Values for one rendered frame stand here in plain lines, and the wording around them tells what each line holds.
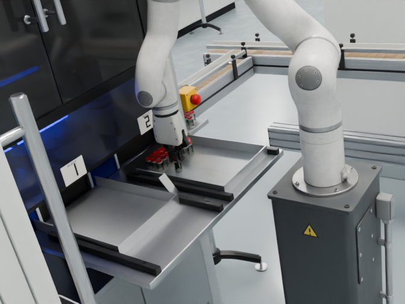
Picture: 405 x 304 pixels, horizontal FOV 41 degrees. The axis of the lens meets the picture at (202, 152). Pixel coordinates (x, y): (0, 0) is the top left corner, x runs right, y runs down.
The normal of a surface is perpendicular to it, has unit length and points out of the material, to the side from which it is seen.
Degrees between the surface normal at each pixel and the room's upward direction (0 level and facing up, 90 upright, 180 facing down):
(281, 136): 90
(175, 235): 0
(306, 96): 127
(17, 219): 90
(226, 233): 0
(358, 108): 90
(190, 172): 0
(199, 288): 90
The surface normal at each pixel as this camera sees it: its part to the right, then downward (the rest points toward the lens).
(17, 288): 0.80, 0.15
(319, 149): -0.25, 0.48
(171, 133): -0.50, 0.46
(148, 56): -0.20, -0.22
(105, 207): -0.17, -0.88
